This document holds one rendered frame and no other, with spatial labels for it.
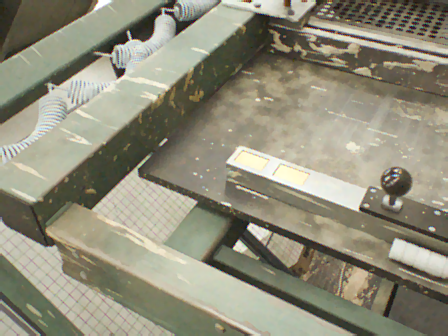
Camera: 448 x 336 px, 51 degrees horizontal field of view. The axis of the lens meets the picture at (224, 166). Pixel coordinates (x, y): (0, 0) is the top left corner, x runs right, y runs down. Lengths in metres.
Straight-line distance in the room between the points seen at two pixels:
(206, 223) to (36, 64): 0.70
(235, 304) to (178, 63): 0.49
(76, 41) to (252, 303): 0.98
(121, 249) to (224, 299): 0.16
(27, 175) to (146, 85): 0.27
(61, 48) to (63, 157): 0.66
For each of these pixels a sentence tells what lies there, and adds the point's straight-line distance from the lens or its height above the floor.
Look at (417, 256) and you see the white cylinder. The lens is 0.70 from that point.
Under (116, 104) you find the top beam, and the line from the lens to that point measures 0.82.
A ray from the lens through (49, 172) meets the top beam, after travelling 0.71.
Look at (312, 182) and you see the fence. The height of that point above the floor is 1.56.
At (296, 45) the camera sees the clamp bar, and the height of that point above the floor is 1.72.
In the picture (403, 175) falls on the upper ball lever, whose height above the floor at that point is 1.53.
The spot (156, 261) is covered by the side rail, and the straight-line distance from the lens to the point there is 0.63.
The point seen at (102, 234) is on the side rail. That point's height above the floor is 1.74.
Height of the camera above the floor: 1.74
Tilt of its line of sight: 5 degrees down
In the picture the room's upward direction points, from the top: 46 degrees counter-clockwise
